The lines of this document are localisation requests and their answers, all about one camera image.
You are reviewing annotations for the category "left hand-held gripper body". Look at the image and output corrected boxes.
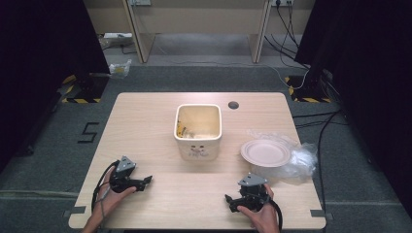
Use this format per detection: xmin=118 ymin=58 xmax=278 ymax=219
xmin=109 ymin=155 xmax=146 ymax=194

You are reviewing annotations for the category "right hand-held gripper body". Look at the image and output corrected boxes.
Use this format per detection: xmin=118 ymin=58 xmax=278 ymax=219
xmin=232 ymin=172 xmax=272 ymax=214

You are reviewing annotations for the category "pale paper plate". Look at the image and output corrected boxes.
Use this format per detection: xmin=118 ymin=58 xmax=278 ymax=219
xmin=240 ymin=139 xmax=292 ymax=169

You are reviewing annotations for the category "cream square bin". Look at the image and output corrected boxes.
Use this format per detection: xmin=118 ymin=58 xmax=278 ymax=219
xmin=173 ymin=103 xmax=223 ymax=162

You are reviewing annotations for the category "person's left hand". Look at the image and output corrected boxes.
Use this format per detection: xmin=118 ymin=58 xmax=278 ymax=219
xmin=93 ymin=166 xmax=137 ymax=224

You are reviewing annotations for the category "person's right hand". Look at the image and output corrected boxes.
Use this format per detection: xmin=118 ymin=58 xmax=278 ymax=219
xmin=236 ymin=183 xmax=281 ymax=233

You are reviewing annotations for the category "grey tape piece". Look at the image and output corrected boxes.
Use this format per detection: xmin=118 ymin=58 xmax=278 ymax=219
xmin=62 ymin=205 xmax=87 ymax=218
xmin=309 ymin=209 xmax=333 ymax=221

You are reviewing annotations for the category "yellow wrapper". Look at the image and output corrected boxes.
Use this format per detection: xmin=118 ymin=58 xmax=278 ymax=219
xmin=176 ymin=119 xmax=195 ymax=140

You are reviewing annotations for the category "black stand base striped tape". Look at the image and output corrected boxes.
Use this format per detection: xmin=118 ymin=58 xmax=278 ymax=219
xmin=61 ymin=73 xmax=110 ymax=105
xmin=284 ymin=75 xmax=333 ymax=104

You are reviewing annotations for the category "small clear plastic bag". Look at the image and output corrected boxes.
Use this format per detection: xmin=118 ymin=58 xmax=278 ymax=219
xmin=108 ymin=58 xmax=133 ymax=80

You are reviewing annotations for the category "black curtain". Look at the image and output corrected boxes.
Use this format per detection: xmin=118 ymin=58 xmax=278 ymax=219
xmin=293 ymin=0 xmax=412 ymax=219
xmin=0 ymin=0 xmax=111 ymax=173

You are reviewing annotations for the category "white power strip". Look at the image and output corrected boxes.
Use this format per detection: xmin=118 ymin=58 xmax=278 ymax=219
xmin=103 ymin=32 xmax=133 ymax=40

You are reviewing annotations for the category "beige wooden desk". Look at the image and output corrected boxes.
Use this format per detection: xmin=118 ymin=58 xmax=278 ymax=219
xmin=82 ymin=0 xmax=317 ymax=64

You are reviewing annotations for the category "left hand-held gripper black cable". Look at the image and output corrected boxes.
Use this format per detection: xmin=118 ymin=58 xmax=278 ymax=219
xmin=90 ymin=160 xmax=120 ymax=216

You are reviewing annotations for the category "hand-held gripper black cable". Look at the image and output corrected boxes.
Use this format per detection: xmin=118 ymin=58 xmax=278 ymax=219
xmin=267 ymin=197 xmax=284 ymax=233
xmin=90 ymin=160 xmax=120 ymax=216

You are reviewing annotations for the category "right hand-held gripper black cable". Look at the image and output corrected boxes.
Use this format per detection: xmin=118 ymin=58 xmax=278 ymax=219
xmin=267 ymin=197 xmax=284 ymax=233

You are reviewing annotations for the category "black floor cable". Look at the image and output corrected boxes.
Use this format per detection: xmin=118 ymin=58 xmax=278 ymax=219
xmin=292 ymin=110 xmax=350 ymax=216

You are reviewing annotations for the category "black cable bundle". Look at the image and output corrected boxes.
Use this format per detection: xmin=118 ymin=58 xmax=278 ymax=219
xmin=263 ymin=2 xmax=313 ymax=71

